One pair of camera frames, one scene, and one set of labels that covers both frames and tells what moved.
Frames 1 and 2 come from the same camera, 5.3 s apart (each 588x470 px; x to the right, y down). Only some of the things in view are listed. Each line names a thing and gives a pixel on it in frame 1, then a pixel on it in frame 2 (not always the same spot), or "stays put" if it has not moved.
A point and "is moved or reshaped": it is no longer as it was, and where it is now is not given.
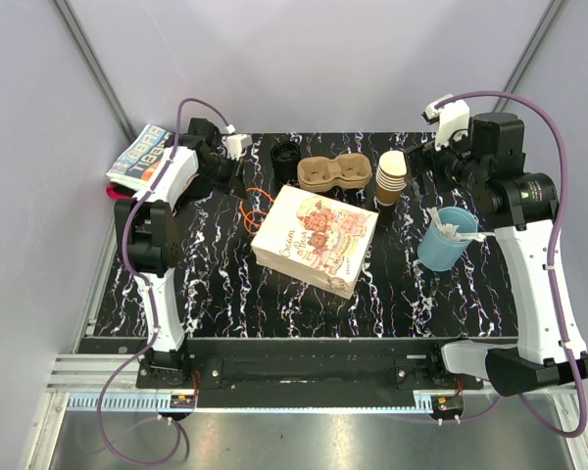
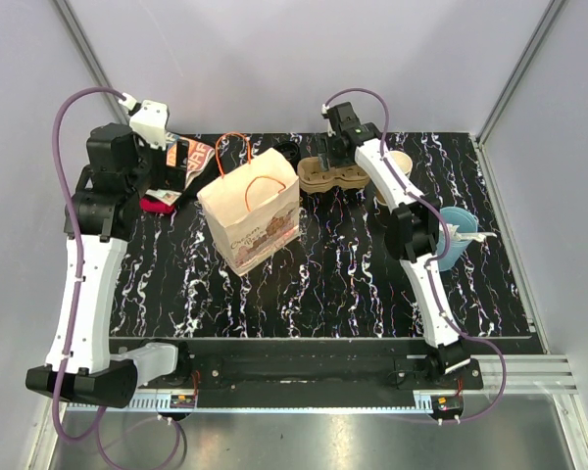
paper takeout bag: (316, 240) -> (254, 209)
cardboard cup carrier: (351, 170) stays put
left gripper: (234, 181) -> (171, 178)
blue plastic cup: (440, 252) stays put
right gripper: (426, 157) -> (323, 143)
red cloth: (110, 190) is moved or reshaped
